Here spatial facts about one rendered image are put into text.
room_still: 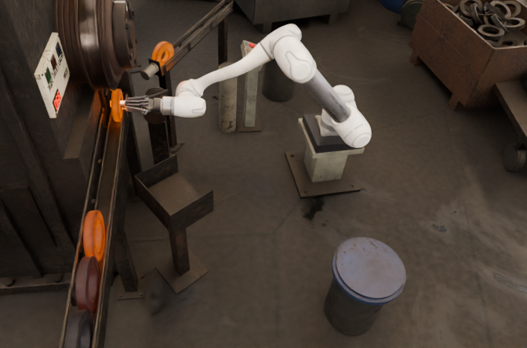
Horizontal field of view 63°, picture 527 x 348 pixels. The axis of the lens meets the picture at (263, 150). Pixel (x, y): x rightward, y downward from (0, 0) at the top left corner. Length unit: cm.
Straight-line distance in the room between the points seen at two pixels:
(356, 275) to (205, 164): 134
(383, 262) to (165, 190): 100
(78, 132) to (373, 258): 135
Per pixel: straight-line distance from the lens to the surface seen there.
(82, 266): 155
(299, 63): 184
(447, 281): 262
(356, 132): 225
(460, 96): 365
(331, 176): 277
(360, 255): 200
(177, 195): 190
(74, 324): 148
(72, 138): 183
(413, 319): 243
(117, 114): 210
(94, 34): 174
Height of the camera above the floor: 206
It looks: 44 degrees down
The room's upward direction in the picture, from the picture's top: 5 degrees clockwise
